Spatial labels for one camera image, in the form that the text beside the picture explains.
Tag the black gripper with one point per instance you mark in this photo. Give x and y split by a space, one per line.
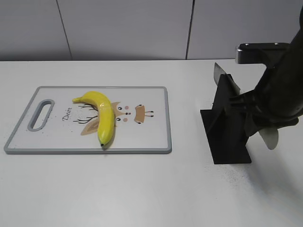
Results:
278 96

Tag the white-handled kitchen knife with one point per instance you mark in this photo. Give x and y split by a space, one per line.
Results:
270 136

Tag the yellow plastic banana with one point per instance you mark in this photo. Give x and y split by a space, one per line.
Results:
106 114

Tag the black knife stand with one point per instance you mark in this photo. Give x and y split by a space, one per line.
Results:
225 128

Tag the white deer-print cutting board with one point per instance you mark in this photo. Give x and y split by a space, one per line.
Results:
53 124

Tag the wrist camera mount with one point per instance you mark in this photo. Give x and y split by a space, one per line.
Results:
268 54

